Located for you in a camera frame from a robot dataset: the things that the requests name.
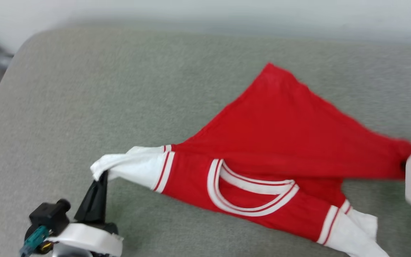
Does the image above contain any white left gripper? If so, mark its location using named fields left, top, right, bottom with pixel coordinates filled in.
left=47, top=171, right=124, bottom=257

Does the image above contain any red white-trimmed jersey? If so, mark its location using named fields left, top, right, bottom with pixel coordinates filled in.
left=90, top=62, right=411, bottom=257

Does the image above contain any grey fabric sofa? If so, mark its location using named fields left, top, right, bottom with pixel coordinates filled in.
left=0, top=23, right=411, bottom=257

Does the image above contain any teal cable connector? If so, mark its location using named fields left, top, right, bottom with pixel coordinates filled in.
left=20, top=226, right=50, bottom=256

